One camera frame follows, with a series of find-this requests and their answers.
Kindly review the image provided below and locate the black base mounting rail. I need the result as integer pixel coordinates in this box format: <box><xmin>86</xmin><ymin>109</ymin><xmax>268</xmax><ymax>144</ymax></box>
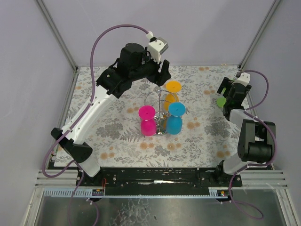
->
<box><xmin>80</xmin><ymin>167</ymin><xmax>242</xmax><ymax>196</ymax></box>

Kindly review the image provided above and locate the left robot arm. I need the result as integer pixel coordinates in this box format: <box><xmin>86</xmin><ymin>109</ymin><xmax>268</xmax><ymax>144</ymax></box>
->
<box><xmin>51</xmin><ymin>39</ymin><xmax>171</xmax><ymax>177</ymax></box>

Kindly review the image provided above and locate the chrome wine glass rack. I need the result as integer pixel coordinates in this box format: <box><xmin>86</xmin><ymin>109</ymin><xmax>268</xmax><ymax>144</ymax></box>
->
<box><xmin>142</xmin><ymin>87</ymin><xmax>179</xmax><ymax>137</ymax></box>

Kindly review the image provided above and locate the orange plastic wine glass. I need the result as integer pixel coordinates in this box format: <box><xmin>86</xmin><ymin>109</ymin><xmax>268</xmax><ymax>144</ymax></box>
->
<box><xmin>163</xmin><ymin>81</ymin><xmax>182</xmax><ymax>111</ymax></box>

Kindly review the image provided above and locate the green plastic wine glass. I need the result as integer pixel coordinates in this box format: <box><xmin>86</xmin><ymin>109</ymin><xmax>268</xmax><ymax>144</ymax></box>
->
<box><xmin>216</xmin><ymin>79</ymin><xmax>236</xmax><ymax>108</ymax></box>

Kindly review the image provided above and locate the floral patterned table mat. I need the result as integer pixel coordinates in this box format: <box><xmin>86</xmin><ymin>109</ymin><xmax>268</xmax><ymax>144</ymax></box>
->
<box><xmin>48</xmin><ymin>65</ymin><xmax>257</xmax><ymax>168</ymax></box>

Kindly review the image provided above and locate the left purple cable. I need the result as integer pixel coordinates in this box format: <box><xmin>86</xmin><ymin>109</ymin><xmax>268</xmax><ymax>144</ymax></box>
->
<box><xmin>41</xmin><ymin>24</ymin><xmax>151</xmax><ymax>226</ymax></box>

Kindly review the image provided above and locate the blue plastic wine glass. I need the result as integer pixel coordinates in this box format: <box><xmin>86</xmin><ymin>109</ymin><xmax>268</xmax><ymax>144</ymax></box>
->
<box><xmin>166</xmin><ymin>102</ymin><xmax>186</xmax><ymax>135</ymax></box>

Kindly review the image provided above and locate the left aluminium frame post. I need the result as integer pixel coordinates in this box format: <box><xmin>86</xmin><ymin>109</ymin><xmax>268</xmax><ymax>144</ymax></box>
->
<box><xmin>35</xmin><ymin>0</ymin><xmax>79</xmax><ymax>71</ymax></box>

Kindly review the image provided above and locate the pink plastic wine glass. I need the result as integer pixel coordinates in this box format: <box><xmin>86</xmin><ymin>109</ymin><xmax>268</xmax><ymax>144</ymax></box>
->
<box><xmin>138</xmin><ymin>105</ymin><xmax>157</xmax><ymax>136</ymax></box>

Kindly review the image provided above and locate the aluminium frame post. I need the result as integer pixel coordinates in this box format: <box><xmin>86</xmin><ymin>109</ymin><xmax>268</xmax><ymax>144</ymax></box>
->
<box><xmin>238</xmin><ymin>0</ymin><xmax>282</xmax><ymax>70</ymax></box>
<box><xmin>35</xmin><ymin>0</ymin><xmax>79</xmax><ymax>71</ymax></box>

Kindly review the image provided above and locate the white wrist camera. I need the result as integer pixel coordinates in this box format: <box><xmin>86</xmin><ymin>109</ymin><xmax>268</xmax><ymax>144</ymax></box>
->
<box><xmin>146</xmin><ymin>31</ymin><xmax>168</xmax><ymax>64</ymax></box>
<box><xmin>234</xmin><ymin>72</ymin><xmax>251</xmax><ymax>87</ymax></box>

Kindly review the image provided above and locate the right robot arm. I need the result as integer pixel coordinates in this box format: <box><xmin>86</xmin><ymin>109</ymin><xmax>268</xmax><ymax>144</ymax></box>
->
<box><xmin>214</xmin><ymin>73</ymin><xmax>276</xmax><ymax>179</ymax></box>

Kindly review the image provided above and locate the right aluminium frame post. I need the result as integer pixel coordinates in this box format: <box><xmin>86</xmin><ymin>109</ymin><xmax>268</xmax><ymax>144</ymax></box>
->
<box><xmin>238</xmin><ymin>0</ymin><xmax>282</xmax><ymax>70</ymax></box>

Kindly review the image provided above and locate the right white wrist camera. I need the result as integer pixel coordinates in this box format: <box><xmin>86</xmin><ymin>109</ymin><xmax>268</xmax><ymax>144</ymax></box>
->
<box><xmin>234</xmin><ymin>72</ymin><xmax>251</xmax><ymax>87</ymax></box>

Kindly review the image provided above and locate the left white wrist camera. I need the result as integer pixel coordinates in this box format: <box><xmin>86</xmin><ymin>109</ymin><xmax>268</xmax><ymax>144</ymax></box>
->
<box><xmin>146</xmin><ymin>31</ymin><xmax>168</xmax><ymax>64</ymax></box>

